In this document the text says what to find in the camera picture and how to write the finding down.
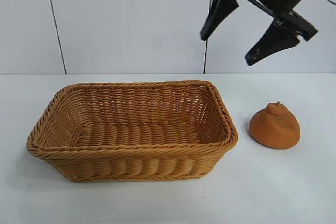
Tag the orange fruit with knob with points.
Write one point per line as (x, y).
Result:
(274, 129)

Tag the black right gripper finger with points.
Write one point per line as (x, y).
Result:
(218, 11)
(273, 43)

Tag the woven wicker basket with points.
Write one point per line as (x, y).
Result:
(131, 155)

